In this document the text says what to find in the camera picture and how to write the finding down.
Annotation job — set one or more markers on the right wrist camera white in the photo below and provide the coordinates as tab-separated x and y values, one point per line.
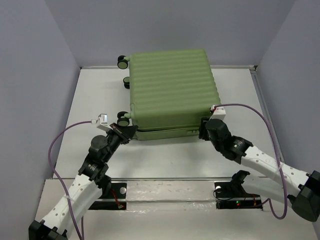
217	112

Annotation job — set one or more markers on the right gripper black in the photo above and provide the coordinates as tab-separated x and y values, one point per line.
203	129

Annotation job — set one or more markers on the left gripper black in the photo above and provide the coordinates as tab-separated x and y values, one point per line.
128	131

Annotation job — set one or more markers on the green suitcase with blue lining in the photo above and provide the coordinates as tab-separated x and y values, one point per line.
170	92

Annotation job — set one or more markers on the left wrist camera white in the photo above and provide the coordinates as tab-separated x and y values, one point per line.
101	122

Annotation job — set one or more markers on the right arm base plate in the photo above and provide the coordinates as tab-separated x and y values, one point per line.
233	197

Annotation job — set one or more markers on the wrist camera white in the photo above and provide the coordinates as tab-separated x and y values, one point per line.
101	122
217	112

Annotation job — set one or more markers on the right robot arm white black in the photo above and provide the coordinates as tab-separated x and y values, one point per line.
302	188

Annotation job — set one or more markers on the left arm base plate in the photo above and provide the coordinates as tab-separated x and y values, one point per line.
113	199

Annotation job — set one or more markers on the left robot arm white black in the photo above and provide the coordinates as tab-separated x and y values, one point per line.
90	183

